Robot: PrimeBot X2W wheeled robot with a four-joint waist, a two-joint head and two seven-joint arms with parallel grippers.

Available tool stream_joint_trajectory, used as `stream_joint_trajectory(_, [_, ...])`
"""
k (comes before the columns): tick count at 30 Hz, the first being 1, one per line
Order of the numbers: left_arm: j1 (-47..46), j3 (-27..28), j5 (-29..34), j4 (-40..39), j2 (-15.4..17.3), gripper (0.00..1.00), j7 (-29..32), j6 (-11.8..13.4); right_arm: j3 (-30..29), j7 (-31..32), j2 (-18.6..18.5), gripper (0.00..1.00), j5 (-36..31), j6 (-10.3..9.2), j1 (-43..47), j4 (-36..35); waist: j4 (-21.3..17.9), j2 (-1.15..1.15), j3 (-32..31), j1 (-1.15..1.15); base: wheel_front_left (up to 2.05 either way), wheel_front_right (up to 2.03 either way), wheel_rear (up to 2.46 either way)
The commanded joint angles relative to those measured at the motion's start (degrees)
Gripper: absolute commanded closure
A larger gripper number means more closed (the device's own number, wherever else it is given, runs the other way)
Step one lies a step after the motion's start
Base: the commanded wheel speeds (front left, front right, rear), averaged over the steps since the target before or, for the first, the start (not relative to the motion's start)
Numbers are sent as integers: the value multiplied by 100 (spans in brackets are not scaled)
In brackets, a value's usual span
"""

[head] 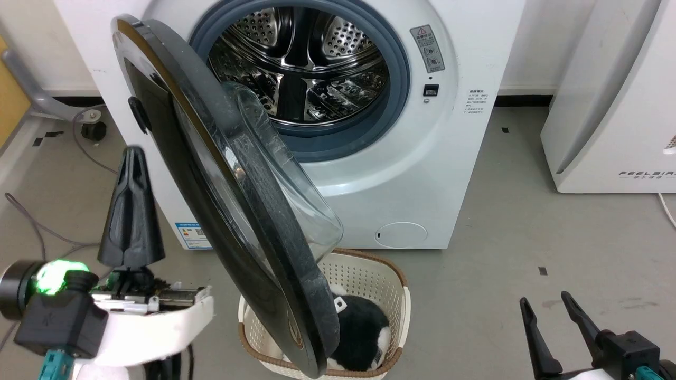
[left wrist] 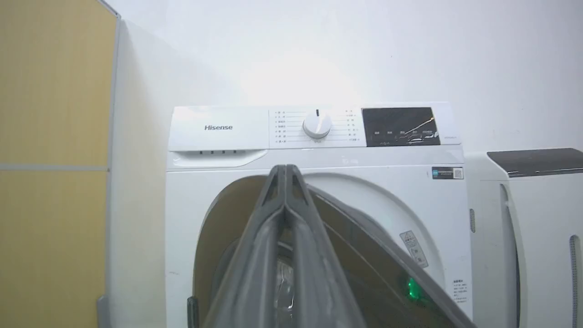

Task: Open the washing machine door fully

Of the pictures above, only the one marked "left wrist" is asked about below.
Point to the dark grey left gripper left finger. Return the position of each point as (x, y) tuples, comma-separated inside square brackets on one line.
[(248, 273)]

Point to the round glass washing machine door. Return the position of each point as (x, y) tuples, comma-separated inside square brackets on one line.
[(364, 273)]

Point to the yellow partition panel grey frame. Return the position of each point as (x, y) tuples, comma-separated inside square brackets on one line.
[(54, 164)]

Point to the white program dial knob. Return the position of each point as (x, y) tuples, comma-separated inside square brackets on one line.
[(317, 124)]

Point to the black energy label sticker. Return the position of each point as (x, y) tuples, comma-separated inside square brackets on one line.
[(447, 173)]

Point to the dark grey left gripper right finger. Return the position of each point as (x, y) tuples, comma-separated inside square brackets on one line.
[(314, 273)]

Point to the white Hisense washing machine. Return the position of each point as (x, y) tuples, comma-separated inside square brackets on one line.
[(373, 191)]

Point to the white appliance with dark lid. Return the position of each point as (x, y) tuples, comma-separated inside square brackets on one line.
[(537, 237)]

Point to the white detergent drawer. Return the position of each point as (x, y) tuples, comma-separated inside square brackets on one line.
[(217, 136)]

